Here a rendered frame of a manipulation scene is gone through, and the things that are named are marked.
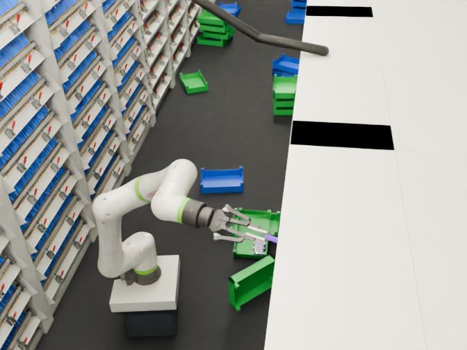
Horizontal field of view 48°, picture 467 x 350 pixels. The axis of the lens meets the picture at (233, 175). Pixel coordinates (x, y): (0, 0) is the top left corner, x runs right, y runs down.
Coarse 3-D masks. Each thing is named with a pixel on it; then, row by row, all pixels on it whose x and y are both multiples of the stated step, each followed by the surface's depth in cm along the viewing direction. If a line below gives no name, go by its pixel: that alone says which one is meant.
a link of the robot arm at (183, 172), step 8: (176, 160) 190; (184, 160) 189; (168, 168) 190; (176, 168) 187; (184, 168) 186; (192, 168) 188; (144, 176) 215; (152, 176) 206; (160, 176) 198; (168, 176) 186; (176, 176) 185; (184, 176) 186; (192, 176) 188; (144, 184) 211; (152, 184) 205; (160, 184) 199; (184, 184) 186; (192, 184) 190; (144, 192) 212; (152, 192) 208
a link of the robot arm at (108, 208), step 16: (112, 192) 218; (128, 192) 220; (96, 208) 215; (112, 208) 214; (128, 208) 220; (112, 224) 220; (112, 240) 228; (112, 256) 236; (128, 256) 247; (112, 272) 243
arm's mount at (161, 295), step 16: (160, 256) 278; (176, 256) 278; (176, 272) 268; (128, 288) 261; (144, 288) 260; (160, 288) 260; (176, 288) 260; (112, 304) 253; (128, 304) 254; (144, 304) 254; (160, 304) 254; (176, 304) 257
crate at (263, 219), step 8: (240, 208) 330; (248, 216) 336; (256, 216) 335; (264, 216) 335; (256, 224) 332; (264, 224) 332; (240, 232) 330; (248, 232) 330; (256, 232) 330; (248, 240) 327; (240, 248) 325; (248, 248) 324; (240, 256) 321; (248, 256) 319; (256, 256) 318; (264, 256) 316
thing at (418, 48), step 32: (384, 0) 167; (416, 0) 166; (448, 0) 166; (384, 32) 147; (416, 32) 146; (448, 32) 145; (384, 64) 131; (416, 64) 130; (448, 64) 130; (416, 96) 117; (448, 96) 117; (416, 128) 107; (448, 128) 106
